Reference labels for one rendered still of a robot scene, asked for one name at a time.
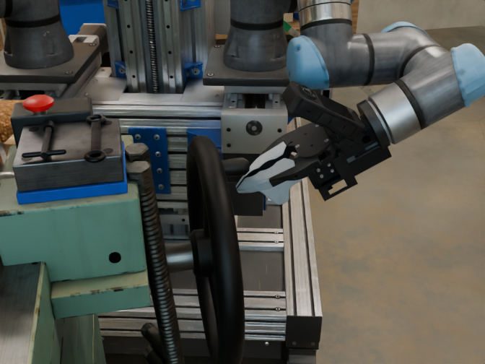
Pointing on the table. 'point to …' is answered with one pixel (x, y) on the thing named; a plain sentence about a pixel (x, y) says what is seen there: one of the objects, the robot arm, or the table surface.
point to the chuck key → (45, 144)
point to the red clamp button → (38, 102)
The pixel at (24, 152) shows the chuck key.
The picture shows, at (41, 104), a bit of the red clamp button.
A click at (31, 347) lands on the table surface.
